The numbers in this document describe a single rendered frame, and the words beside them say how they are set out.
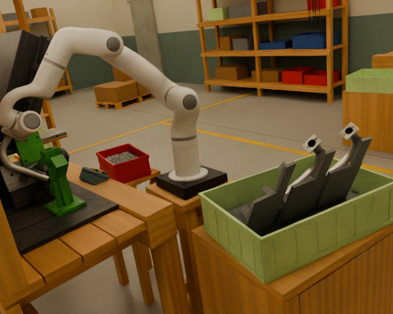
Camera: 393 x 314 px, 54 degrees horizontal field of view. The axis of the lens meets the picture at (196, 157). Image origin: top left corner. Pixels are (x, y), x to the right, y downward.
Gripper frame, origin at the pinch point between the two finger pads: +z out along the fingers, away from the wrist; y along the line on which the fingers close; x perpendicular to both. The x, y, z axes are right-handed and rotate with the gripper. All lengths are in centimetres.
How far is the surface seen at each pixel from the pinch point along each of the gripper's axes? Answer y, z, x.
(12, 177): -9.9, 5.9, 15.6
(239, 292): -81, -78, 36
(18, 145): -5.5, 3.0, 1.7
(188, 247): -82, -40, 21
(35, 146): -12.1, 2.9, -1.5
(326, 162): -75, -110, -9
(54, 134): -20.5, 14.5, -14.5
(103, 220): -41, -34, 24
